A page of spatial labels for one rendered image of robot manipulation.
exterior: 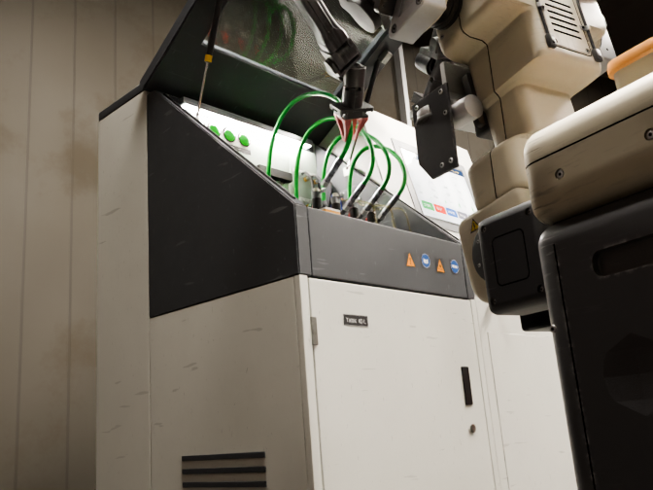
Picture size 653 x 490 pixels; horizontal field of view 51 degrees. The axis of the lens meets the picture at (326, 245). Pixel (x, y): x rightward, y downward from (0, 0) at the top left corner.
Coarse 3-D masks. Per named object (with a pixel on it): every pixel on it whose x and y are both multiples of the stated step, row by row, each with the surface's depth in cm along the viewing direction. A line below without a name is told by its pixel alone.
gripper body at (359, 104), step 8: (344, 88) 180; (352, 88) 179; (360, 88) 180; (344, 96) 181; (352, 96) 180; (360, 96) 180; (336, 104) 183; (344, 104) 182; (352, 104) 181; (360, 104) 182; (368, 104) 185; (344, 112) 180
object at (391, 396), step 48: (336, 288) 155; (336, 336) 151; (384, 336) 163; (432, 336) 177; (336, 384) 147; (384, 384) 159; (432, 384) 173; (480, 384) 188; (336, 432) 144; (384, 432) 155; (432, 432) 168; (480, 432) 183; (336, 480) 141; (384, 480) 151; (432, 480) 164; (480, 480) 178
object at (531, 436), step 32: (384, 128) 245; (384, 160) 234; (480, 320) 196; (512, 320) 210; (512, 352) 205; (544, 352) 220; (512, 384) 200; (544, 384) 215; (512, 416) 196; (544, 416) 210; (512, 448) 192; (544, 448) 205; (512, 480) 188; (544, 480) 201
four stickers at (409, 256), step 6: (408, 252) 178; (408, 258) 178; (414, 258) 180; (426, 258) 183; (438, 258) 188; (408, 264) 177; (414, 264) 179; (426, 264) 183; (438, 264) 187; (456, 264) 194; (438, 270) 186; (444, 270) 189; (456, 270) 193
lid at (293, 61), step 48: (192, 0) 187; (240, 0) 194; (288, 0) 201; (336, 0) 209; (192, 48) 197; (240, 48) 206; (288, 48) 214; (384, 48) 229; (192, 96) 210; (240, 96) 218; (288, 96) 227
